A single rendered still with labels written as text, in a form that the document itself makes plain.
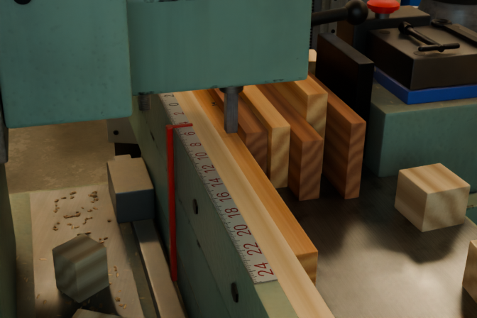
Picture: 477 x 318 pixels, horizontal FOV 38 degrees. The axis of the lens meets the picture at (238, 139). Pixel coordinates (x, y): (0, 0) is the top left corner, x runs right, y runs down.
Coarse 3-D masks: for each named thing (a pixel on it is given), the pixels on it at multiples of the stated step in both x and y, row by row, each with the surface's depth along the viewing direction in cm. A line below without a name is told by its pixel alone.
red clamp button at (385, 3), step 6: (372, 0) 64; (378, 0) 63; (384, 0) 63; (390, 0) 63; (372, 6) 63; (378, 6) 63; (384, 6) 62; (390, 6) 62; (396, 6) 63; (378, 12) 63; (384, 12) 63; (390, 12) 63
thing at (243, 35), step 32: (128, 0) 45; (160, 0) 45; (192, 0) 46; (224, 0) 47; (256, 0) 47; (288, 0) 48; (160, 32) 46; (192, 32) 47; (224, 32) 48; (256, 32) 48; (288, 32) 49; (160, 64) 47; (192, 64) 48; (224, 64) 49; (256, 64) 49; (288, 64) 50
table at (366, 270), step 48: (144, 144) 72; (288, 192) 56; (336, 192) 56; (384, 192) 56; (192, 240) 51; (336, 240) 50; (384, 240) 50; (432, 240) 50; (192, 288) 54; (336, 288) 45; (384, 288) 45; (432, 288) 45
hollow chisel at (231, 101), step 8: (224, 96) 54; (232, 96) 53; (224, 104) 54; (232, 104) 54; (224, 112) 54; (232, 112) 54; (224, 120) 55; (232, 120) 54; (224, 128) 55; (232, 128) 54
